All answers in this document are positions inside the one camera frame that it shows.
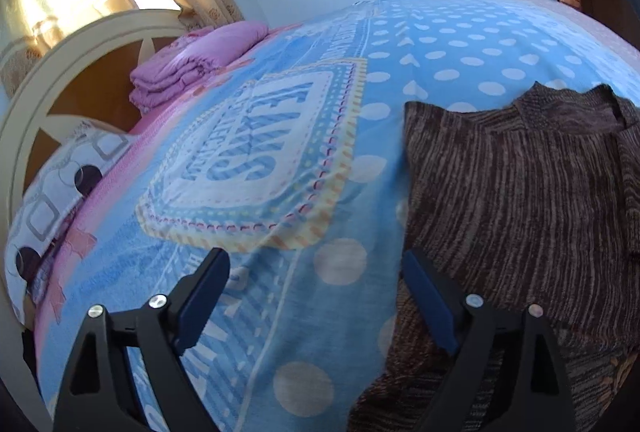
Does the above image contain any cream wooden headboard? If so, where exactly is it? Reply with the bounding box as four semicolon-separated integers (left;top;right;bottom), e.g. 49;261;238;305
0;9;188;413

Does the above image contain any blue dotted printed blanket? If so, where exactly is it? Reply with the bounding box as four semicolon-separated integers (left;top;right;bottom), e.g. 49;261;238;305
35;0;640;432

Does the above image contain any folded pink quilt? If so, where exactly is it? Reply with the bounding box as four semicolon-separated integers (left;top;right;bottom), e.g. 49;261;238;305
129;20;271;113

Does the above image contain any pink bed sheet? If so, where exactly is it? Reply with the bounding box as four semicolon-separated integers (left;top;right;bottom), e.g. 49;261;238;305
32;24;301;338

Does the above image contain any brown knit sweater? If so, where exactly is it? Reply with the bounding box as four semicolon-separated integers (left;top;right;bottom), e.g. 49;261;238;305
347;82;640;432

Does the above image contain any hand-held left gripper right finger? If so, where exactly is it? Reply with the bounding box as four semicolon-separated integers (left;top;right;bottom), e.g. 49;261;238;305
401;248;578;432

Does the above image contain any white patterned pillow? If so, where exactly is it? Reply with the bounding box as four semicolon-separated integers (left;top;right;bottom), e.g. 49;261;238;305
5;119;143;325

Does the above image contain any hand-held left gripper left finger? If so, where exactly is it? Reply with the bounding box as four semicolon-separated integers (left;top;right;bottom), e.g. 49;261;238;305
52;248;232;432

